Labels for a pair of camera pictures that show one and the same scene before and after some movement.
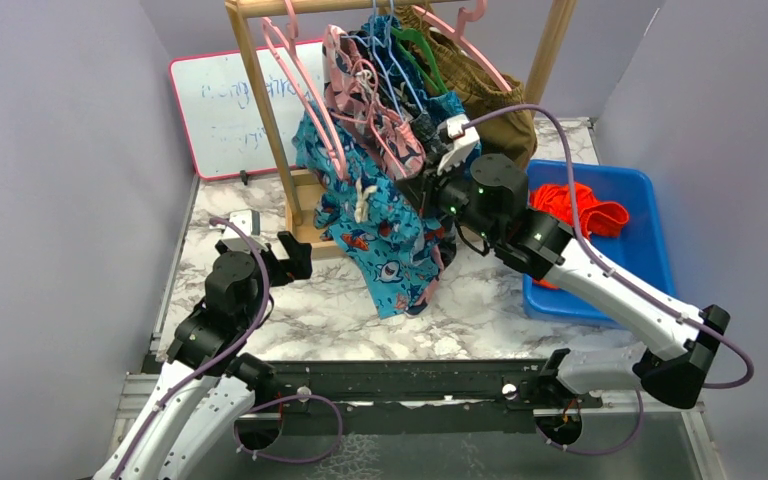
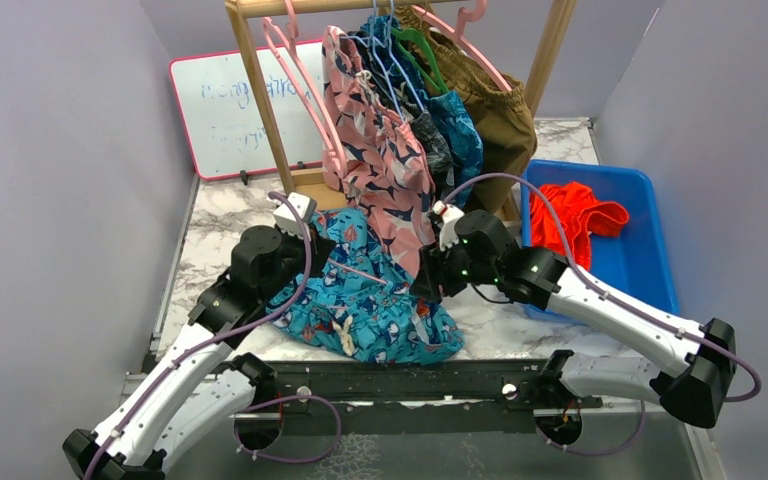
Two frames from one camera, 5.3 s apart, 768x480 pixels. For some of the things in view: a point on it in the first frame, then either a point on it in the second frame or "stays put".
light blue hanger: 372,36 stays put
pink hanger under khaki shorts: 457,35 stays put
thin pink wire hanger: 370,118 → 356,270
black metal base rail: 430,396 stays put
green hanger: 415,34 stays put
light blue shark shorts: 392,242 → 363,304
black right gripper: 422,190 → 426,286
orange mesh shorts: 595,216 stays put
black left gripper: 299,264 → 320,251
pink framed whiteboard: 223,123 stays put
